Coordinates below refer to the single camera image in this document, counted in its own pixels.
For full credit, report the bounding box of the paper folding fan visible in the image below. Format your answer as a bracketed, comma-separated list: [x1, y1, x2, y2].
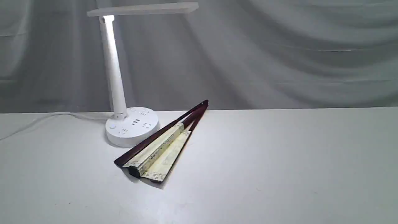
[114, 99, 209, 184]

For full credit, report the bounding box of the white desk lamp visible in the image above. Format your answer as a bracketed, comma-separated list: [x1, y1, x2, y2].
[87, 2, 199, 147]

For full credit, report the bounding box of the grey backdrop curtain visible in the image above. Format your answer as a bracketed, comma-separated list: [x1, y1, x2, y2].
[0, 0, 398, 113]

